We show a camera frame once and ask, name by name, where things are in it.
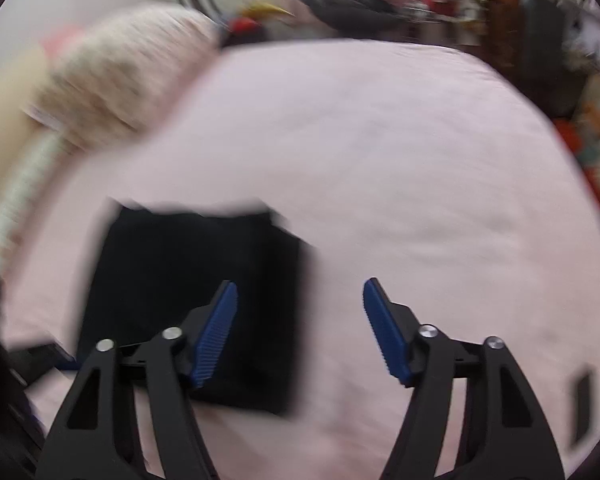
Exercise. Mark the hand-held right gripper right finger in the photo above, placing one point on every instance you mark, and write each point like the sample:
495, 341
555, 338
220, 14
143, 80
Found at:
385, 330

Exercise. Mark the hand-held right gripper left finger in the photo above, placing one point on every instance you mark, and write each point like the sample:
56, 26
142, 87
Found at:
215, 335

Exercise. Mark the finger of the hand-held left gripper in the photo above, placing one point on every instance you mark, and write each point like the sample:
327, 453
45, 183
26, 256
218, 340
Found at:
42, 362

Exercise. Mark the black pants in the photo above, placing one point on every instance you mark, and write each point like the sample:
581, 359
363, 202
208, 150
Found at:
155, 270

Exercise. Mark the pink bed blanket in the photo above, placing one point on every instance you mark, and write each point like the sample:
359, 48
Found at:
405, 185

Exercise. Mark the floral print pillow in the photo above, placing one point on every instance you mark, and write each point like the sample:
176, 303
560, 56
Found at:
20, 195

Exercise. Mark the black flat device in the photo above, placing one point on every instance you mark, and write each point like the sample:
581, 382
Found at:
582, 407

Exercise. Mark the purple print pillow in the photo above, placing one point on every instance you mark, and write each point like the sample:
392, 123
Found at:
42, 117

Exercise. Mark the beige headboard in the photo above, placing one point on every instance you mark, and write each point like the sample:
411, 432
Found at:
5, 95

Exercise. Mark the rolled floral quilt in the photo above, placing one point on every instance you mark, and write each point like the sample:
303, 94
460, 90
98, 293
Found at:
125, 70

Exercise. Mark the dark grey cabinet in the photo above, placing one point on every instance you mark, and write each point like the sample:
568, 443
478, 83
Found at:
552, 55

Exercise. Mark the yellow and red plush toy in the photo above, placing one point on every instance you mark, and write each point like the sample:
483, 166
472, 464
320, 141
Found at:
262, 12

